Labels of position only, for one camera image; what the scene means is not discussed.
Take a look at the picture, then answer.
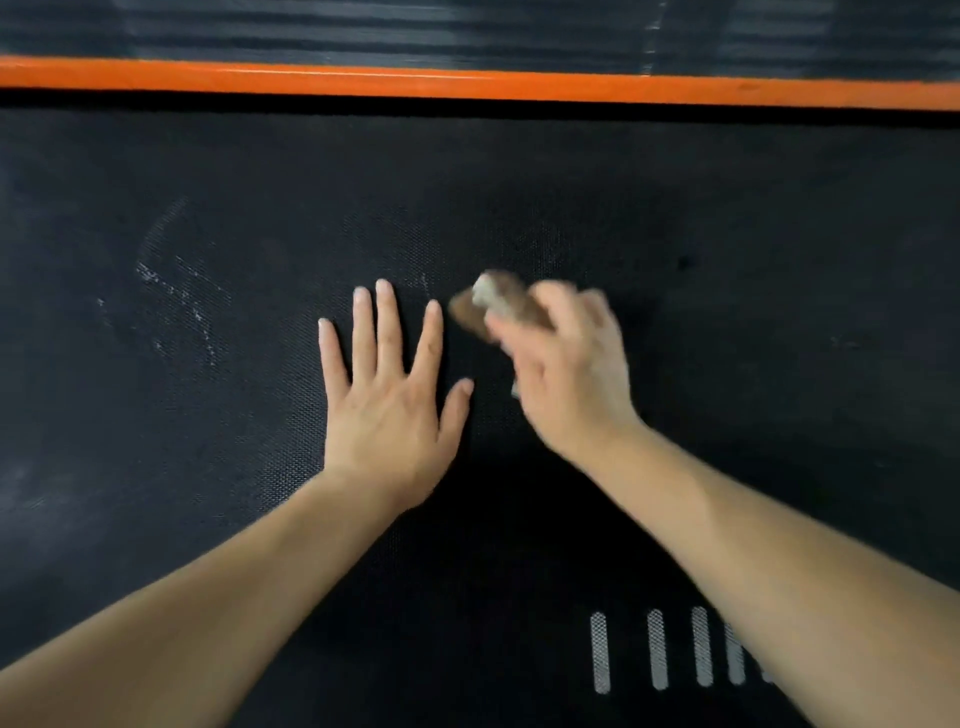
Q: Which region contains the person's right forearm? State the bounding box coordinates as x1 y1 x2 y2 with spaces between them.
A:
573 419 960 728

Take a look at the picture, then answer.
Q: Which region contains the person's left forearm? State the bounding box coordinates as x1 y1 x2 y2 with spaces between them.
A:
0 468 410 728

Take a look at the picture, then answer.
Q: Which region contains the person's right hand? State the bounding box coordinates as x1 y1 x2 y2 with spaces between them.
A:
484 280 643 465

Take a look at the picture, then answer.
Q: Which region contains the brown and grey cleaning cloth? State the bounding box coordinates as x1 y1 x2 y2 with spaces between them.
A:
448 269 556 399

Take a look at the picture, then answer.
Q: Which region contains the person's left hand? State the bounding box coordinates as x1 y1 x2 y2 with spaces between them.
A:
317 278 476 515

